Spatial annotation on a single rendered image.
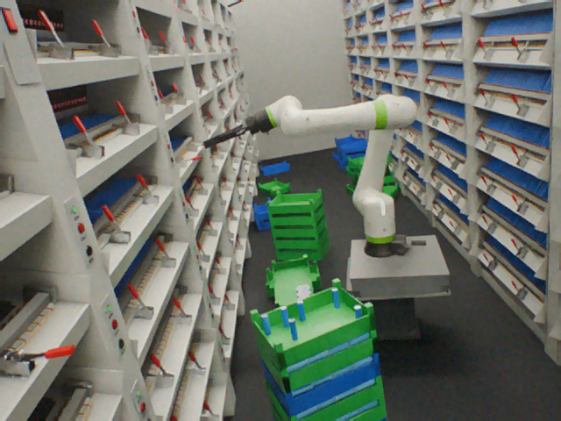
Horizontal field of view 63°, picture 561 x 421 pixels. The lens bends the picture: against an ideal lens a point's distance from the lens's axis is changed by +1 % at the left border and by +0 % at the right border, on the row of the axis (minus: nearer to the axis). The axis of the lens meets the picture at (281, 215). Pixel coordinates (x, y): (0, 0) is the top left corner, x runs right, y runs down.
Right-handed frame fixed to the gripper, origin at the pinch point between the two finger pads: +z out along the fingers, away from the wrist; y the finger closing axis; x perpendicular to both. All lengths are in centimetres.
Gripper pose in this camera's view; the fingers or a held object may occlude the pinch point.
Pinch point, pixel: (212, 141)
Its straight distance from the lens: 195.6
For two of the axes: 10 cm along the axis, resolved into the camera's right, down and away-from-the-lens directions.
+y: -0.2, -3.4, 9.4
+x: -3.8, -8.7, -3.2
